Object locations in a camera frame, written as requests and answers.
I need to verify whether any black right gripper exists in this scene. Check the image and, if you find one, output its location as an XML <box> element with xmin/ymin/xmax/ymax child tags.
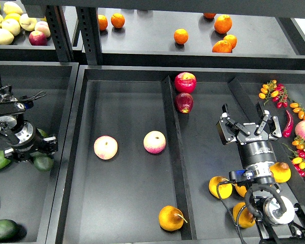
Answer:
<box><xmin>216</xmin><ymin>102</ymin><xmax>282</xmax><ymax>169</ymax></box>

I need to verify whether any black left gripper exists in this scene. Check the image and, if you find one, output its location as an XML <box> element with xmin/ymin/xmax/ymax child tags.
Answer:
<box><xmin>4</xmin><ymin>123</ymin><xmax>58</xmax><ymax>162</ymax></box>

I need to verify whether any dark green avocado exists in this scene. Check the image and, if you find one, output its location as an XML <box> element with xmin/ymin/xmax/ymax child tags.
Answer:
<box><xmin>33</xmin><ymin>156</ymin><xmax>54</xmax><ymax>172</ymax></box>

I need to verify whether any yellow pear with stem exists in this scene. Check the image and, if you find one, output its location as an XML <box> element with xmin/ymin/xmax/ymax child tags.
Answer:
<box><xmin>159</xmin><ymin>205</ymin><xmax>188</xmax><ymax>231</ymax></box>

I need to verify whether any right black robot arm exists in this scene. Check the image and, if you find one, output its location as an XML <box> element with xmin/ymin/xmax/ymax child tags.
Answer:
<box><xmin>216</xmin><ymin>103</ymin><xmax>305</xmax><ymax>243</ymax></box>

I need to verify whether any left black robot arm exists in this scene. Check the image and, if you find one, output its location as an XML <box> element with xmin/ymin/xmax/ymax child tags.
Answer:
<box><xmin>0</xmin><ymin>75</ymin><xmax>58</xmax><ymax>172</ymax></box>

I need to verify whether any green avocado behind gripper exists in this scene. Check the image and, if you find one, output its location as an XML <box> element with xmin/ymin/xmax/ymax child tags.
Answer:
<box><xmin>37</xmin><ymin>128</ymin><xmax>49</xmax><ymax>138</ymax></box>

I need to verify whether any yellow pear far right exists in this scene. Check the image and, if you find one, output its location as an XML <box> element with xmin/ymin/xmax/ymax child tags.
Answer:
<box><xmin>270</xmin><ymin>162</ymin><xmax>291</xmax><ymax>183</ymax></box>

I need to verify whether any dark avocado bottom left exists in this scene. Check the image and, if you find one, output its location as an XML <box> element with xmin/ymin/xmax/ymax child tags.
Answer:
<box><xmin>0</xmin><ymin>219</ymin><xmax>19</xmax><ymax>241</ymax></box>

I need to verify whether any yellow pear bottom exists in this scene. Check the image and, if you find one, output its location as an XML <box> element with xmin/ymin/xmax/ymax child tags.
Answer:
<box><xmin>232</xmin><ymin>202</ymin><xmax>255</xmax><ymax>229</ymax></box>

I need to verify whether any pale yellow pear front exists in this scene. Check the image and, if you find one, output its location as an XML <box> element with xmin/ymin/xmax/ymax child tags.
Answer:
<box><xmin>0</xmin><ymin>28</ymin><xmax>14</xmax><ymax>45</ymax></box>

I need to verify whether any pale yellow pear top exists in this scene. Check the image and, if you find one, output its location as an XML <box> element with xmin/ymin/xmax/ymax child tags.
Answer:
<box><xmin>3</xmin><ymin>2</ymin><xmax>23</xmax><ymax>15</ymax></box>

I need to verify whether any red chili pepper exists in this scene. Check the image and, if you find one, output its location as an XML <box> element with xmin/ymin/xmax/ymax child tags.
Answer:
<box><xmin>282</xmin><ymin>110</ymin><xmax>294</xmax><ymax>138</ymax></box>

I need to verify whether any cherry tomato bunch top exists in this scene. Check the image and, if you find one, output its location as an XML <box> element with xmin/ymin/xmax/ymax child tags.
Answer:
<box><xmin>258</xmin><ymin>80</ymin><xmax>289</xmax><ymax>108</ymax></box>

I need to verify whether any orange cherry tomato bunch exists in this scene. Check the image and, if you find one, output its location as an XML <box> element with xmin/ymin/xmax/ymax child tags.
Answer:
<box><xmin>289</xmin><ymin>102</ymin><xmax>305</xmax><ymax>120</ymax></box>

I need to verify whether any cherry tomato bunch bottom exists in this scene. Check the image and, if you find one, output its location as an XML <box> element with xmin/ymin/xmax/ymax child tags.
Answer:
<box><xmin>284</xmin><ymin>136</ymin><xmax>305</xmax><ymax>180</ymax></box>

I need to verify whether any dark red apple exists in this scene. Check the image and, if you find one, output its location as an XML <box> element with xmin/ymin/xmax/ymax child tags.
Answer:
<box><xmin>175</xmin><ymin>93</ymin><xmax>194</xmax><ymax>114</ymax></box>

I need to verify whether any pink apple left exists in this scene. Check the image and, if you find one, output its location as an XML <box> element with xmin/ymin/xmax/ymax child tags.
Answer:
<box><xmin>94</xmin><ymin>135</ymin><xmax>118</xmax><ymax>160</ymax></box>

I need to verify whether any pink apple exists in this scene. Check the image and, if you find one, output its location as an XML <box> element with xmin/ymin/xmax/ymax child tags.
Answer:
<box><xmin>143</xmin><ymin>131</ymin><xmax>166</xmax><ymax>154</ymax></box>
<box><xmin>94</xmin><ymin>135</ymin><xmax>118</xmax><ymax>160</ymax></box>

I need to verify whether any bright red apple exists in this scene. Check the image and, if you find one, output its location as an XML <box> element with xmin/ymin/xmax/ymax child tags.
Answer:
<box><xmin>174</xmin><ymin>72</ymin><xmax>197</xmax><ymax>94</ymax></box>

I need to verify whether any orange front right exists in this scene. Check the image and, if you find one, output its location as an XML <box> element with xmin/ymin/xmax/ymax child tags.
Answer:
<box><xmin>212</xmin><ymin>40</ymin><xmax>232</xmax><ymax>53</ymax></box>

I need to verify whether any orange behind front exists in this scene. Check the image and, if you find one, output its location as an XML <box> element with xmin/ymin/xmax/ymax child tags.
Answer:
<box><xmin>223</xmin><ymin>35</ymin><xmax>237</xmax><ymax>49</ymax></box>

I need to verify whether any pink apple right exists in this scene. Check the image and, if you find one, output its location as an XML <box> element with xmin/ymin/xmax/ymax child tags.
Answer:
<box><xmin>143</xmin><ymin>131</ymin><xmax>166</xmax><ymax>154</ymax></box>

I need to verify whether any large orange right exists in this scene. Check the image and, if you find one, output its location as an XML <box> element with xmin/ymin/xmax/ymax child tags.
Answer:
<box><xmin>214</xmin><ymin>14</ymin><xmax>232</xmax><ymax>34</ymax></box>

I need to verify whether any red apple on shelf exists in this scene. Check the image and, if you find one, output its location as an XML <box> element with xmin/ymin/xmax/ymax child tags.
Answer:
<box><xmin>28</xmin><ymin>30</ymin><xmax>47</xmax><ymax>46</ymax></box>

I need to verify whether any middle black tray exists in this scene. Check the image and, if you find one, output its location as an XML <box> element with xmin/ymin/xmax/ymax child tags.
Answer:
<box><xmin>59</xmin><ymin>66</ymin><xmax>305</xmax><ymax>243</ymax></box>

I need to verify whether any orange centre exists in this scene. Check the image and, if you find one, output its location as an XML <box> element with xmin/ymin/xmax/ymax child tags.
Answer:
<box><xmin>173</xmin><ymin>28</ymin><xmax>189</xmax><ymax>45</ymax></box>

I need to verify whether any orange under shelf edge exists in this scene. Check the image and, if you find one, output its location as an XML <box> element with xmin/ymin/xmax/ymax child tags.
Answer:
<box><xmin>203</xmin><ymin>13</ymin><xmax>216</xmax><ymax>19</ymax></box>

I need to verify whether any pale peach on shelf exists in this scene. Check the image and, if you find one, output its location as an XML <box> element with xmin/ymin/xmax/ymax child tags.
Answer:
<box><xmin>35</xmin><ymin>21</ymin><xmax>51</xmax><ymax>38</ymax></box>

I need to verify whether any yellow lemon on shelf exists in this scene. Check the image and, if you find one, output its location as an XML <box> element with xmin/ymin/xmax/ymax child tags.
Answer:
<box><xmin>5</xmin><ymin>13</ymin><xmax>21</xmax><ymax>22</ymax></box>

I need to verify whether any orange far left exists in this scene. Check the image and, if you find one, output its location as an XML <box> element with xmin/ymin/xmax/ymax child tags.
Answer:
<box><xmin>98</xmin><ymin>14</ymin><xmax>108</xmax><ymax>31</ymax></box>

